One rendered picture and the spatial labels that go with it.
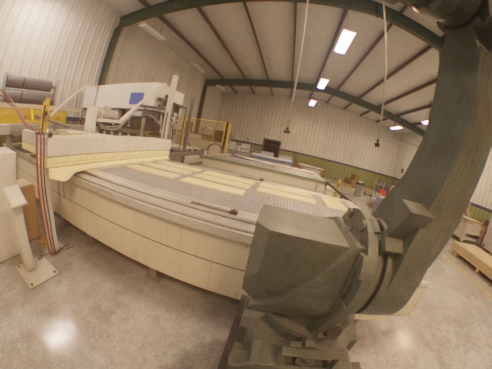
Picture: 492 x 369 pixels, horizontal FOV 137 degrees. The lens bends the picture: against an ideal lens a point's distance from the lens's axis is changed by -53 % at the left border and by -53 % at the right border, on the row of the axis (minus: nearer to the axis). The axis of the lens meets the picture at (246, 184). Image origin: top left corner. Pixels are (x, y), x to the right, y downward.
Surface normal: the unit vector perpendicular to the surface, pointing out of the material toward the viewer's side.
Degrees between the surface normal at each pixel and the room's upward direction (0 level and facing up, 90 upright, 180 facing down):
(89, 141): 90
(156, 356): 0
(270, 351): 0
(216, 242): 90
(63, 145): 90
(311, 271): 90
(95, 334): 0
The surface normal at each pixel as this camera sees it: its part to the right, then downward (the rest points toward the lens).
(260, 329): 0.18, -0.96
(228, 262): -0.19, 0.16
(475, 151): -0.25, 0.43
